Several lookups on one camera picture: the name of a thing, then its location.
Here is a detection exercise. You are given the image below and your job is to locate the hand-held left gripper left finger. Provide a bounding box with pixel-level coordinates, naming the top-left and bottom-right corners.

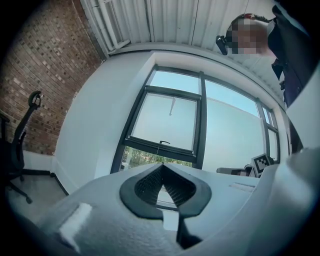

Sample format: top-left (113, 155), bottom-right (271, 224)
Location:
top-left (36, 162), bottom-right (181, 256)

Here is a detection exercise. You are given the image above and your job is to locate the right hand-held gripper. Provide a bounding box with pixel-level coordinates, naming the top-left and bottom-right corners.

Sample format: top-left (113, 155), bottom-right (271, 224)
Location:
top-left (216, 152), bottom-right (274, 179)

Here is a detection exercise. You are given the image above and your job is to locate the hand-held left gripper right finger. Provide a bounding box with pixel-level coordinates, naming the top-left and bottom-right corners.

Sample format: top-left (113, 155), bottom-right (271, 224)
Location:
top-left (162, 162), bottom-right (261, 248)

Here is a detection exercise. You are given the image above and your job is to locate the black mesh office chair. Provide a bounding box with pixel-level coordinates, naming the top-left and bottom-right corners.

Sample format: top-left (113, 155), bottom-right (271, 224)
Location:
top-left (0, 90), bottom-right (55, 205)

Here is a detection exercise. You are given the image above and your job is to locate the person's black clothed body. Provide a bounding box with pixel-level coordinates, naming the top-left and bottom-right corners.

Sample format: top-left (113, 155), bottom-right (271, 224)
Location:
top-left (267, 4), bottom-right (313, 108)

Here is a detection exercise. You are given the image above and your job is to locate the person's head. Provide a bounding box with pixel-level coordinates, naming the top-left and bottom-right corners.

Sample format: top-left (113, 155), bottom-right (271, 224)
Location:
top-left (226, 13), bottom-right (270, 57)

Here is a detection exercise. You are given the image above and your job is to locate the black head-mounted camera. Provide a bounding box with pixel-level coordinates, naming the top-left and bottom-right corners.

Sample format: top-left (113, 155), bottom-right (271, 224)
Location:
top-left (216, 34), bottom-right (230, 56)

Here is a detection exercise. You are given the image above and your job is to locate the white wall pipe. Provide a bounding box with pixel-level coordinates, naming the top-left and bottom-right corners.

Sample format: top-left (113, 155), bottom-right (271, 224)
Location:
top-left (82, 0), bottom-right (132, 55)

